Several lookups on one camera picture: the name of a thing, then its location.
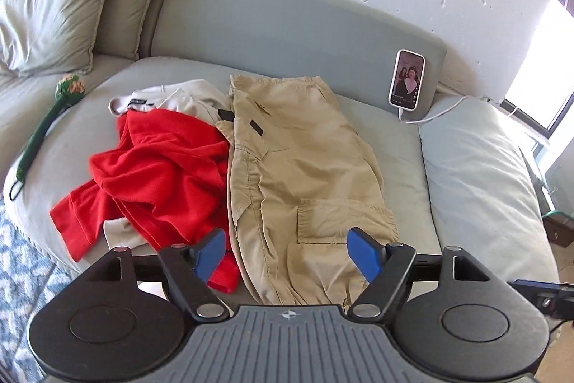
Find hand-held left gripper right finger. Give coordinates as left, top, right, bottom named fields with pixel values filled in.
left=347, top=227, right=491, bottom=319

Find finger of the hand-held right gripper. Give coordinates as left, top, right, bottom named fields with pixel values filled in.
left=512, top=278, right=574, bottom=292

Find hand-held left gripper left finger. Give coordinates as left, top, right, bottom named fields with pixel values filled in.
left=83, top=228, right=229, bottom=319

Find khaki cargo pants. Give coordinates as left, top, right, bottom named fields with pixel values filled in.
left=215, top=74, right=400, bottom=307

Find brown box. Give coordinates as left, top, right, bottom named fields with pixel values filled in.
left=544, top=215, right=574, bottom=248

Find grey sofa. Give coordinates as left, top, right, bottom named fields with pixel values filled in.
left=0, top=0, right=561, bottom=303

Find red fleece garment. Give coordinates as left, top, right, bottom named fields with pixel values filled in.
left=49, top=109, right=240, bottom=294

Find light beige garment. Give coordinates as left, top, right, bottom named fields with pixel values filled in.
left=104, top=80, right=231, bottom=251

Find white smartphone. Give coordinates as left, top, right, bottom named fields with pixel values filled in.
left=388, top=49, right=426, bottom=111

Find blue white patterned rug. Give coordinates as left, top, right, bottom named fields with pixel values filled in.
left=0, top=204, right=72, bottom=383

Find green massage hammer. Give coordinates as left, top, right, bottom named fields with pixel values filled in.
left=6, top=73, right=88, bottom=201

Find window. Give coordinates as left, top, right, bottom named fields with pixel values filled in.
left=502, top=0, right=574, bottom=141

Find white charging cable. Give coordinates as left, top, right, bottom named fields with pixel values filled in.
left=397, top=95, right=550, bottom=135

